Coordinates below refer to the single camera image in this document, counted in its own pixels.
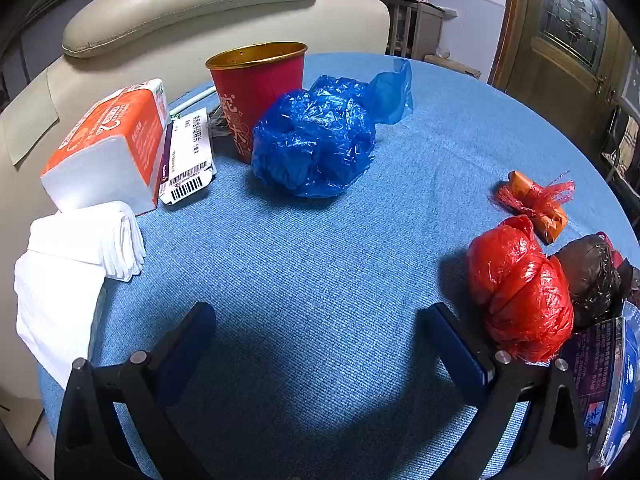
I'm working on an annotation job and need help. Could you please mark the cardboard box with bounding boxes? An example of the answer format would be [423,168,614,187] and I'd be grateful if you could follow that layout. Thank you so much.
[425,52,483,81]

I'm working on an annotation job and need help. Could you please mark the beige leather armchair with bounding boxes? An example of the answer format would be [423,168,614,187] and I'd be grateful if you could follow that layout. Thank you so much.
[0,0,391,211]

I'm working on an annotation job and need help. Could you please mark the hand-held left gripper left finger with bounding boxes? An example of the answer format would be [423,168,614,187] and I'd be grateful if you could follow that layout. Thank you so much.
[54,301,218,480]

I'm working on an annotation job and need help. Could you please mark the wooden glass-panel door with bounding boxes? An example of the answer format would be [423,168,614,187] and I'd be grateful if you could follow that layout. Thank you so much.
[487,0,640,111]

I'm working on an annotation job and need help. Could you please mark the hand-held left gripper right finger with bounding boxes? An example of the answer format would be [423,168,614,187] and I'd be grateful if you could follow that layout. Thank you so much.
[417,302,591,480]

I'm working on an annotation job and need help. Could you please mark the grey slatted cabinet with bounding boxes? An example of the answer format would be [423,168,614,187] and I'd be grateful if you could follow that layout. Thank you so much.
[365,0,458,61]

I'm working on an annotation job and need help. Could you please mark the blue tablecloth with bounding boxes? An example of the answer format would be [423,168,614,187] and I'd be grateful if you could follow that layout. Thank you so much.
[37,52,640,480]

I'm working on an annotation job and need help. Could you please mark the blue printed package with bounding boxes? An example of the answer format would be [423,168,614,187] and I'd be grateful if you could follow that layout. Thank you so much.
[560,300,640,471]

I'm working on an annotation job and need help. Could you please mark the white folded tissue stack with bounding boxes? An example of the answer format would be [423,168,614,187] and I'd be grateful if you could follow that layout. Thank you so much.
[14,200,147,391]

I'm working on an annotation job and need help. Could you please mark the orange tissue pack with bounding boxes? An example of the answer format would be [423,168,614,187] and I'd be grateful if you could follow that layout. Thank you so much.
[40,78,171,217]

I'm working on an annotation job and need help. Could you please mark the black plastic bag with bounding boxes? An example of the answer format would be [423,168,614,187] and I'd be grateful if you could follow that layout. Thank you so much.
[554,232,640,331]

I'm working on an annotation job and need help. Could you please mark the red plastic bag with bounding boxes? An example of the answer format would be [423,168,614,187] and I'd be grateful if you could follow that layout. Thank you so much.
[467,215,575,365]

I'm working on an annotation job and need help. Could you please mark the orange wrapper with red net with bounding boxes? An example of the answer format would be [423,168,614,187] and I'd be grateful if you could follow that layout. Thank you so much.
[487,170,576,246]

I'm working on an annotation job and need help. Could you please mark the red paper cup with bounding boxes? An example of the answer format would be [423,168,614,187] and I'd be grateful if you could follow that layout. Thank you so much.
[205,41,308,165]

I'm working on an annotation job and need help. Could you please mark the white cable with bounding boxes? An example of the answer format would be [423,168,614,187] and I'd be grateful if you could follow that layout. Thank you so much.
[169,85,218,118]

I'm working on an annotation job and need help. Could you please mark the white barcode medicine box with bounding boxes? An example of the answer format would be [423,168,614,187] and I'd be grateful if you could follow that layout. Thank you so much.
[159,106,218,207]

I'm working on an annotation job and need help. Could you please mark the plaid fabric bag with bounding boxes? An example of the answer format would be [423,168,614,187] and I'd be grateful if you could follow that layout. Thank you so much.
[600,107,640,186]

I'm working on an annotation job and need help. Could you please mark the blue plastic bag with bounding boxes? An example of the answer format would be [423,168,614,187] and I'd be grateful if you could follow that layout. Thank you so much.
[251,58,415,198]

